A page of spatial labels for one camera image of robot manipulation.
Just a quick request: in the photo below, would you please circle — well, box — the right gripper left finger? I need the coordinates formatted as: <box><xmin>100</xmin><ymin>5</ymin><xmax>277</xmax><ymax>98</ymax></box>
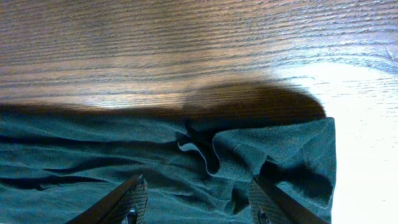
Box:
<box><xmin>67</xmin><ymin>175</ymin><xmax>149</xmax><ymax>224</ymax></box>

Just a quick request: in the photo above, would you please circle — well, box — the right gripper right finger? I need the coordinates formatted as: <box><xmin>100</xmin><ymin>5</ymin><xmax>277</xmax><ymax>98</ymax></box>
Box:
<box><xmin>249</xmin><ymin>175</ymin><xmax>329</xmax><ymax>224</ymax></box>

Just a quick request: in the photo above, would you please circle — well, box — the black nike t-shirt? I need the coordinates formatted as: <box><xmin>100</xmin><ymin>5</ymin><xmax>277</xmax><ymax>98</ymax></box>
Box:
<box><xmin>1</xmin><ymin>110</ymin><xmax>336</xmax><ymax>223</ymax></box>

